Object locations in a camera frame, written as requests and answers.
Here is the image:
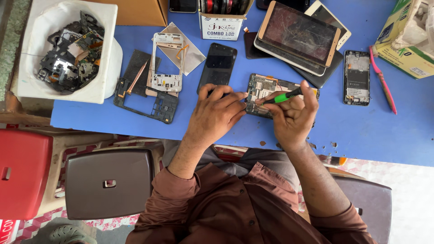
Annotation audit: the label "person's right hand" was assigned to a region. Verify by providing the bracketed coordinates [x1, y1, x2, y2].
[255, 80, 320, 154]

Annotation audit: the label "person's left hand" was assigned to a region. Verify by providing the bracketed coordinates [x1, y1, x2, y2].
[185, 83, 250, 146]

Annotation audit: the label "green black screwdriver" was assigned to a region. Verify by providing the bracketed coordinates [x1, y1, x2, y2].
[260, 87, 304, 106]

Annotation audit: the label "phone with circuit board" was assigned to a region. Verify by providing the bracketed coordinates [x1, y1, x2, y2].
[244, 73, 320, 120]

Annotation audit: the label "person's grey trousers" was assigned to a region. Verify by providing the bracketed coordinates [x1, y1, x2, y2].
[162, 138, 301, 192]

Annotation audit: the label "black phone screen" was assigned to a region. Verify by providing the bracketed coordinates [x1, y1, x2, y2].
[197, 42, 238, 96]

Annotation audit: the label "dark grey tablet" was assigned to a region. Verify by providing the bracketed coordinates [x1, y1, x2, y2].
[291, 50, 344, 89]

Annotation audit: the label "silver tablet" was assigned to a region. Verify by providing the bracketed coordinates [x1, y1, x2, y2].
[253, 35, 327, 77]

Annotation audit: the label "silver foil sheet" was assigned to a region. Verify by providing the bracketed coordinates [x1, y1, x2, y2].
[152, 22, 207, 76]

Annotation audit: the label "opened phone with black battery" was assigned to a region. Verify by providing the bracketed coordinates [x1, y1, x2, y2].
[343, 49, 371, 107]

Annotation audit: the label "dark maroon phone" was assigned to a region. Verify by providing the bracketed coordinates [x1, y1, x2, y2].
[243, 31, 275, 60]

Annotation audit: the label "white carton of phone parts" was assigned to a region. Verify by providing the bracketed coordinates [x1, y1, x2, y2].
[198, 0, 255, 41]

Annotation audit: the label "dark grey square pad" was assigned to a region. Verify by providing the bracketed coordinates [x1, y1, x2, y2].
[122, 49, 162, 98]

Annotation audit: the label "gold cracked tablet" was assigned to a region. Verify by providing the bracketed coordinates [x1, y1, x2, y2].
[257, 1, 343, 68]

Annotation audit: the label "person's brown shirt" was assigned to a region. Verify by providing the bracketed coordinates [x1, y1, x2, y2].
[125, 161, 377, 244]

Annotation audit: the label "pink toothbrush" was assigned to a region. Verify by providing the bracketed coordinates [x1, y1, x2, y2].
[368, 45, 398, 115]

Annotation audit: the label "white gold phone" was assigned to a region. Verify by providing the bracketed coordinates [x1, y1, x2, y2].
[304, 0, 352, 51]

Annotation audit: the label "brown plastic stool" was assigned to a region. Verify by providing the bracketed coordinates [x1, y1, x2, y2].
[330, 174, 393, 244]
[64, 148, 155, 221]

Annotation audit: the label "small black phone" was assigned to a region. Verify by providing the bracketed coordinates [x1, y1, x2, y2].
[169, 0, 198, 14]

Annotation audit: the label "green yellow carton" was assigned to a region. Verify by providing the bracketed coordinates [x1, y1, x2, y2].
[374, 0, 434, 80]

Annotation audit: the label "brown cardboard box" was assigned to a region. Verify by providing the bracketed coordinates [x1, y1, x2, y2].
[84, 0, 169, 27]

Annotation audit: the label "heap of phone parts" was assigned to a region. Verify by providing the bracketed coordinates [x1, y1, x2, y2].
[36, 10, 105, 93]

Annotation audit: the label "beige plastic stool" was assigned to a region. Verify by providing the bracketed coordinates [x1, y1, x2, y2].
[20, 127, 165, 217]

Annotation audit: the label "grey green sandal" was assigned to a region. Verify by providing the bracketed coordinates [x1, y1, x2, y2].
[47, 224, 98, 244]

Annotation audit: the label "white plastic tub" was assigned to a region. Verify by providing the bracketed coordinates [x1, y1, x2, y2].
[17, 0, 123, 104]

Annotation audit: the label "red plastic stool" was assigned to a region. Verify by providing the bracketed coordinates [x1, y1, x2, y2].
[0, 128, 54, 221]

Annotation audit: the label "red white sign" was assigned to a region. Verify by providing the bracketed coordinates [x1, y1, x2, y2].
[0, 219, 18, 244]

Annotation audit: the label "black phone frame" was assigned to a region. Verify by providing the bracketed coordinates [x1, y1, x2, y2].
[113, 77, 179, 125]

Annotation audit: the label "white phone frame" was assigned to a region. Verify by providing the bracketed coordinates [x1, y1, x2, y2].
[149, 32, 186, 93]

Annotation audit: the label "orange flex cable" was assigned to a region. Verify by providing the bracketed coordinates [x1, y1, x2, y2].
[175, 44, 190, 61]

